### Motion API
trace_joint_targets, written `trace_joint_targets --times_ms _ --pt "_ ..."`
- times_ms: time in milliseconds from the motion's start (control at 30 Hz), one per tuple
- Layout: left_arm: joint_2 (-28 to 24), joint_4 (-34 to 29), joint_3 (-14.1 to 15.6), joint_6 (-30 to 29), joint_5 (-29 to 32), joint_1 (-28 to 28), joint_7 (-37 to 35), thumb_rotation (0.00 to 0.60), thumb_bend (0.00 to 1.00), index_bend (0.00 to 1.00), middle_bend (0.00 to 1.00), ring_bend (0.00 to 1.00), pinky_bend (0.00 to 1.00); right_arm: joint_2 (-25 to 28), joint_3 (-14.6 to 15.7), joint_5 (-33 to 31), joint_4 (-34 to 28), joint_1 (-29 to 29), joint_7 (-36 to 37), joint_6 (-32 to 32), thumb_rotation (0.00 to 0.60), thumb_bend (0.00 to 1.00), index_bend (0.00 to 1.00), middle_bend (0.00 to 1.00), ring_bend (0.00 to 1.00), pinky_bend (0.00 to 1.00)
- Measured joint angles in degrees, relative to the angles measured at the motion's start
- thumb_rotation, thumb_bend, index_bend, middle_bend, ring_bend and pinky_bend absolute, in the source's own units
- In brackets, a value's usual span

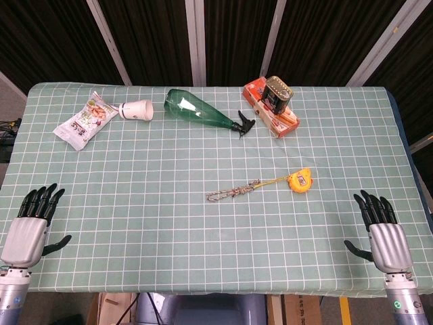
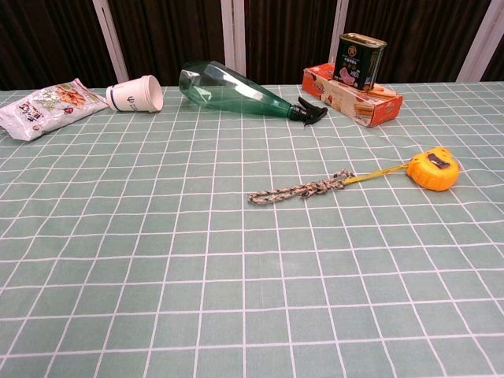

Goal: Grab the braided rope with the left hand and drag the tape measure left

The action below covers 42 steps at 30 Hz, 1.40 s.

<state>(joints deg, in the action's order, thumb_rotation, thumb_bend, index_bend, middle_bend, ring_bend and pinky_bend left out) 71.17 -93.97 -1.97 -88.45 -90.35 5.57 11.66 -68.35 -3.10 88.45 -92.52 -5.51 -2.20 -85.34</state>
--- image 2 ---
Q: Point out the yellow tape measure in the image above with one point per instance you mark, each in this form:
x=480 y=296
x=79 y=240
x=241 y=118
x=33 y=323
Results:
x=431 y=173

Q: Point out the green checkered tablecloth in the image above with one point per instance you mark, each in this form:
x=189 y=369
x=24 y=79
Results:
x=197 y=256

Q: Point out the green plastic spray bottle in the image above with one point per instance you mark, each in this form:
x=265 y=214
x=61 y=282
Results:
x=224 y=90

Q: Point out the orange biscuit box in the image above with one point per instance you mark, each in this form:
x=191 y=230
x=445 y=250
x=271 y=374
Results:
x=354 y=100

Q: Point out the white paper cup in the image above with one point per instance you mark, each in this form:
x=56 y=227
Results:
x=136 y=96

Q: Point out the dark green luncheon meat can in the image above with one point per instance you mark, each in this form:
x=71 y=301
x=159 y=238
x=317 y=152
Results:
x=358 y=63

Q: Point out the white snack bag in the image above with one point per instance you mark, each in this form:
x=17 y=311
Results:
x=43 y=108

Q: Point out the white vertical frame post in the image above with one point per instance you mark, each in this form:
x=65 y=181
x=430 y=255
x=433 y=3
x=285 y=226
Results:
x=111 y=39
x=233 y=35
x=480 y=43
x=338 y=31

